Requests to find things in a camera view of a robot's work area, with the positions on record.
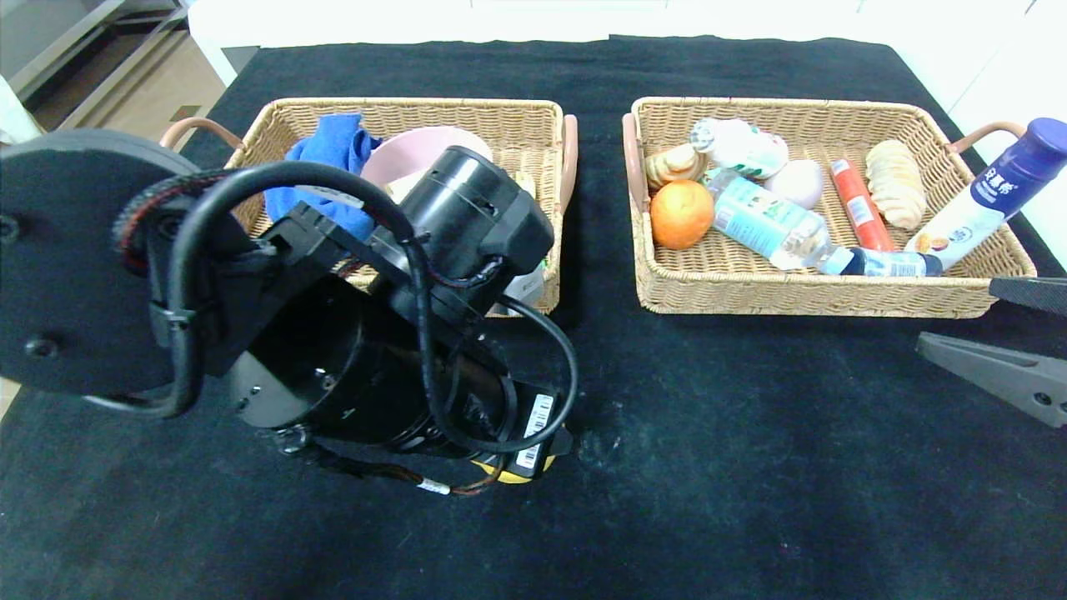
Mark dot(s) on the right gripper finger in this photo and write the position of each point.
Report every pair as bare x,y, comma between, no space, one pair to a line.
1034,293
1004,371

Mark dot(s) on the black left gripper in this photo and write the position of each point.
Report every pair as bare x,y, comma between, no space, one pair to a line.
536,431

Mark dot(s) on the yellow pear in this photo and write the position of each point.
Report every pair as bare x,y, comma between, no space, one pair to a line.
500,475

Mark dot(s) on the white bottle blue cap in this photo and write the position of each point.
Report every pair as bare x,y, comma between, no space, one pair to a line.
967,218

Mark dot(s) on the clear water bottle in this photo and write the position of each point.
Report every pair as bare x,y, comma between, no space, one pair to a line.
767,221

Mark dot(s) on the white milk drink bottle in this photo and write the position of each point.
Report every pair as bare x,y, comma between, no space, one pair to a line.
746,150

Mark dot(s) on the blue cloth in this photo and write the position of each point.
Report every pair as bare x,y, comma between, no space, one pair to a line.
333,146

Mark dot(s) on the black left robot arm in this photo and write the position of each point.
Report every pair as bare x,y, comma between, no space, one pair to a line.
67,267

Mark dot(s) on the beige ridged bread roll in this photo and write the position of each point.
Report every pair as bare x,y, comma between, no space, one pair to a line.
894,187

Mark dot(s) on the orange sausage stick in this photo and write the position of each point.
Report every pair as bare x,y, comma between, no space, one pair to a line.
859,208

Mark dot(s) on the black table cloth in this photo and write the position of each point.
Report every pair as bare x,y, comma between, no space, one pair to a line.
750,500

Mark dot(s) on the pale pink egg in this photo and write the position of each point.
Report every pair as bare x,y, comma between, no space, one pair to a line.
802,183

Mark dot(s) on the orange fruit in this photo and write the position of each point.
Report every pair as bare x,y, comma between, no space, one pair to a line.
682,215

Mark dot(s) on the golden bread bun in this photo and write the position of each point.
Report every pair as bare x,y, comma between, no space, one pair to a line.
667,167

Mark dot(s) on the pink bowl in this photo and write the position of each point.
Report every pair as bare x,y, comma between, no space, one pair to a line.
400,154

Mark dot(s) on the white counter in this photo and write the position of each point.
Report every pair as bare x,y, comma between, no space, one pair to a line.
333,21

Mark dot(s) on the white hanging cloth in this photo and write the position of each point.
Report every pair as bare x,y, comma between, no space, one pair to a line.
17,117

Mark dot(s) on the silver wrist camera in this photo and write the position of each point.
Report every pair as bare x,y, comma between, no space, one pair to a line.
525,290

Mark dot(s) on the metal shelf frame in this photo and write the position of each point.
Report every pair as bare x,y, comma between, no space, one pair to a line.
83,37

